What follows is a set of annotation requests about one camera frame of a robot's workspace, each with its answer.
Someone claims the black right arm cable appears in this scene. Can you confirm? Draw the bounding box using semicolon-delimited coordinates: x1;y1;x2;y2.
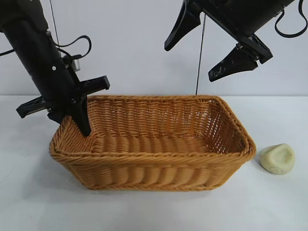
274;0;305;38

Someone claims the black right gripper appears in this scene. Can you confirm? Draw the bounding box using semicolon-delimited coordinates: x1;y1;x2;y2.
164;0;296;83

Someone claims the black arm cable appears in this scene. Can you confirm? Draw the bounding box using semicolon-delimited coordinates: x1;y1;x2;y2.
274;0;305;38
0;35;93;58

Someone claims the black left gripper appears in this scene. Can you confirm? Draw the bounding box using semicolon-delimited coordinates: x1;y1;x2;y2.
3;23;111;137

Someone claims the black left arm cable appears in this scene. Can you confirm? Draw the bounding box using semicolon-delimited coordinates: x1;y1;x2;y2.
0;35;93;58

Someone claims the silver cylindrical connector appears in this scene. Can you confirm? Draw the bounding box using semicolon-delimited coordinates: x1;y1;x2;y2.
63;54;83;73

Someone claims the pale yellow egg yolk pastry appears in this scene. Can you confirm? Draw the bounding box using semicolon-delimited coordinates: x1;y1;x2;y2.
258;143;296;175

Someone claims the tan woven wicker basket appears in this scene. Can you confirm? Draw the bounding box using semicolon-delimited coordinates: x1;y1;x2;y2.
49;94;257;192

